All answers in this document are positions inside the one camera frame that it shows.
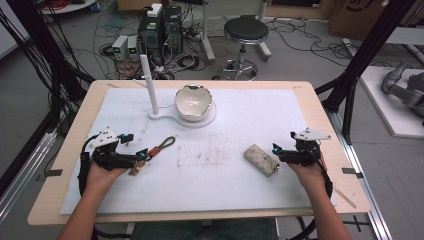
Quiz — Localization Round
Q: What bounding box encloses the black round stool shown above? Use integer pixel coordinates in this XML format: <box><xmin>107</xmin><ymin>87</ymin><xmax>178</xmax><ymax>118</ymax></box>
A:
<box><xmin>218</xmin><ymin>14</ymin><xmax>272</xmax><ymax>82</ymax></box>

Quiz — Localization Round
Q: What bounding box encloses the white box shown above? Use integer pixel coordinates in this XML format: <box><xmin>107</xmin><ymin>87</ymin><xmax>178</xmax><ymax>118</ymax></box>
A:
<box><xmin>146</xmin><ymin>2</ymin><xmax>164</xmax><ymax>19</ymax></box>

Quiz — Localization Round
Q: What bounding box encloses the white table mat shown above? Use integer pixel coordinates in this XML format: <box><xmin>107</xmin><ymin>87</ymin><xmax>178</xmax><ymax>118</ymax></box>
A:
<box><xmin>59</xmin><ymin>87</ymin><xmax>337</xmax><ymax>215</ymax></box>

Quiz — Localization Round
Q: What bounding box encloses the grey power supply unit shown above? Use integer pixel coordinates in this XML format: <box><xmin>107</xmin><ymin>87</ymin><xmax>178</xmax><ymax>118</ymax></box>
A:
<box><xmin>127</xmin><ymin>34</ymin><xmax>140</xmax><ymax>62</ymax></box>
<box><xmin>111</xmin><ymin>34</ymin><xmax>130</xmax><ymax>62</ymax></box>

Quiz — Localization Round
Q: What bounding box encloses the white floor board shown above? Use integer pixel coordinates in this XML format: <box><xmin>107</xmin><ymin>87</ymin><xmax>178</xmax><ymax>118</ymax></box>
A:
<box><xmin>359</xmin><ymin>65</ymin><xmax>424</xmax><ymax>139</ymax></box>

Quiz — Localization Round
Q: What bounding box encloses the tangle of floor cables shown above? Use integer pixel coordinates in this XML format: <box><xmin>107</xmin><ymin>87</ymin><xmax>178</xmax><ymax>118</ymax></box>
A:
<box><xmin>93</xmin><ymin>9</ymin><xmax>214</xmax><ymax>81</ymax></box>

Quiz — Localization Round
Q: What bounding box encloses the left hand-held gripper black cable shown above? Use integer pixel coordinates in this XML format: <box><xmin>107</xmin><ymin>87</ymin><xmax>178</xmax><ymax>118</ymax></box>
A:
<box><xmin>77</xmin><ymin>132</ymin><xmax>102</xmax><ymax>198</ymax></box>

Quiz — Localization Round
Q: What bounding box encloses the black frame post with cables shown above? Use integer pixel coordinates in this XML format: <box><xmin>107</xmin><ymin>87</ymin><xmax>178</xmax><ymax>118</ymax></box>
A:
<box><xmin>0</xmin><ymin>0</ymin><xmax>96</xmax><ymax>134</ymax></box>

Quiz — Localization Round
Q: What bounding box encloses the orange key strap olive loop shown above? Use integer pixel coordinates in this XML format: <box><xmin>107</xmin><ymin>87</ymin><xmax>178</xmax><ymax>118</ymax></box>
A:
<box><xmin>128</xmin><ymin>135</ymin><xmax>177</xmax><ymax>177</ymax></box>

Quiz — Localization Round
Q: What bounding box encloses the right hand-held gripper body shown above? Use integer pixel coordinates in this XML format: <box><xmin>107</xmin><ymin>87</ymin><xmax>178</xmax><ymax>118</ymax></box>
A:
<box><xmin>280</xmin><ymin>127</ymin><xmax>333</xmax><ymax>167</ymax></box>

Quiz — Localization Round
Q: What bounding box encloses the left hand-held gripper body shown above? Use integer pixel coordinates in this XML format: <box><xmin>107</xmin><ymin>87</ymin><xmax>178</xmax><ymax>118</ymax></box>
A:
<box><xmin>87</xmin><ymin>127</ymin><xmax>139</xmax><ymax>172</ymax></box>

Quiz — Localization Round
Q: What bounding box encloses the hand-held gripper black cable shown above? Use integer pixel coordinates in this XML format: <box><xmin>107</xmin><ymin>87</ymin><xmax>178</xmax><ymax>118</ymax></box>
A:
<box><xmin>289</xmin><ymin>156</ymin><xmax>335</xmax><ymax>240</ymax></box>
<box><xmin>77</xmin><ymin>132</ymin><xmax>102</xmax><ymax>198</ymax></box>

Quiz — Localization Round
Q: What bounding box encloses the right hand-held gripper black cable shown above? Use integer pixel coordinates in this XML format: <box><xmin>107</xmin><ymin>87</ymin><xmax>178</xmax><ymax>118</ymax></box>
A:
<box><xmin>289</xmin><ymin>156</ymin><xmax>335</xmax><ymax>240</ymax></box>

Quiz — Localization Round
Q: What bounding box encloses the white stand with pole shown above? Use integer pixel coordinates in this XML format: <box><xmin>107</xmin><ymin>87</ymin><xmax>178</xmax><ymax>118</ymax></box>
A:
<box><xmin>138</xmin><ymin>54</ymin><xmax>218</xmax><ymax>130</ymax></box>

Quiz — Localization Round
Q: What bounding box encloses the cardboard box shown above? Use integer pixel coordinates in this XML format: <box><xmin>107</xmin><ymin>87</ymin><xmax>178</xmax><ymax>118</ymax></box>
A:
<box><xmin>327</xmin><ymin>0</ymin><xmax>424</xmax><ymax>42</ymax></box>

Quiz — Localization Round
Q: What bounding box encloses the person's right hand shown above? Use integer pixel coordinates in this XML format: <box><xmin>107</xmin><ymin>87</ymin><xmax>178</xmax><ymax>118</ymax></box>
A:
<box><xmin>287</xmin><ymin>154</ymin><xmax>330</xmax><ymax>197</ymax></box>

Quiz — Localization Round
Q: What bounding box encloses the beige key case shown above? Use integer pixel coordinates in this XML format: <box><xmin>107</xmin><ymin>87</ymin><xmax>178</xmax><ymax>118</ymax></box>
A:
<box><xmin>242</xmin><ymin>143</ymin><xmax>281</xmax><ymax>179</ymax></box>

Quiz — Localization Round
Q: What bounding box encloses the person's left hand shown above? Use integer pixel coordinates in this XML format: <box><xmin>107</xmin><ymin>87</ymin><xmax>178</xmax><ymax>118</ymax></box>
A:
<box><xmin>85</xmin><ymin>161</ymin><xmax>130</xmax><ymax>198</ymax></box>

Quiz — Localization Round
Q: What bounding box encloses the white eggshell-shaped bowl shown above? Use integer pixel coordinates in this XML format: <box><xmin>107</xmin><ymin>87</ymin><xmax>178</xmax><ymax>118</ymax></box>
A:
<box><xmin>173</xmin><ymin>83</ymin><xmax>214</xmax><ymax>123</ymax></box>

